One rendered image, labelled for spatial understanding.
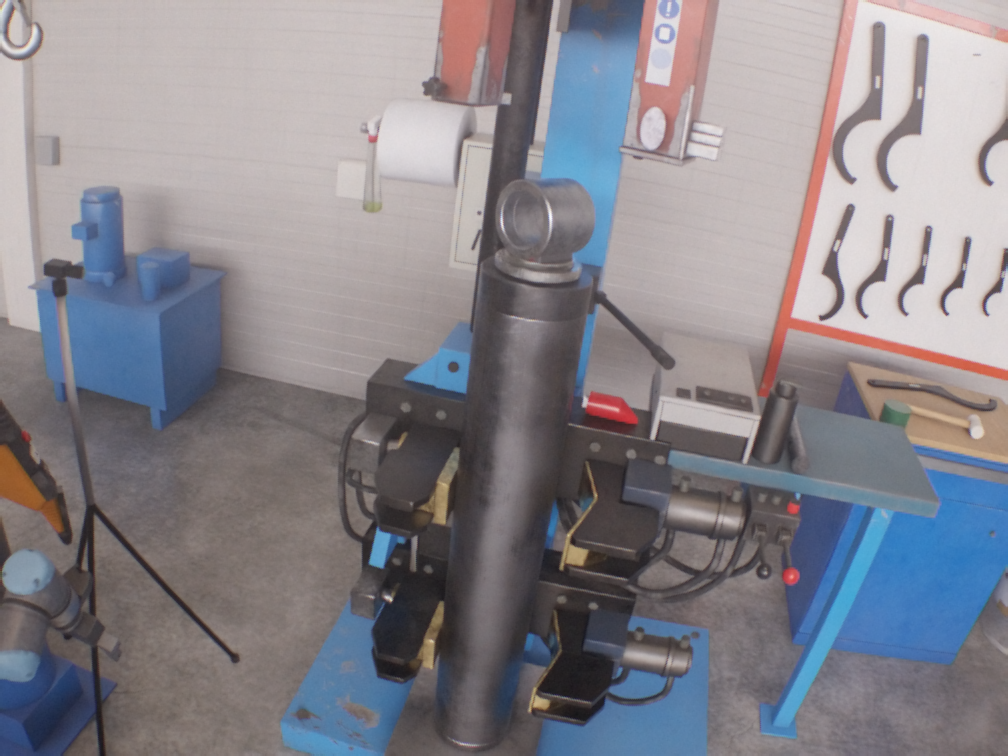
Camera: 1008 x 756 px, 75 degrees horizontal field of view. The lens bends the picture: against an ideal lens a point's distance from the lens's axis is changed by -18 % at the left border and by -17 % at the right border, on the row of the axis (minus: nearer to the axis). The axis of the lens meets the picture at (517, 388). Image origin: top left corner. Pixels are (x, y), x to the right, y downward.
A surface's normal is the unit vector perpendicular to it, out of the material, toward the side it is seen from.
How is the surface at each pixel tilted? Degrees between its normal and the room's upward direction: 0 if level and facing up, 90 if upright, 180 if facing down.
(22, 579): 19
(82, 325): 90
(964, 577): 90
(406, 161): 109
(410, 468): 0
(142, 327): 90
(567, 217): 76
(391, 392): 90
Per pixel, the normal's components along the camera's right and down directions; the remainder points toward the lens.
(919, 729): 0.13, -0.89
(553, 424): 0.63, 0.41
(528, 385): 0.04, 0.45
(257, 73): -0.19, 0.41
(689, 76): -0.41, 0.36
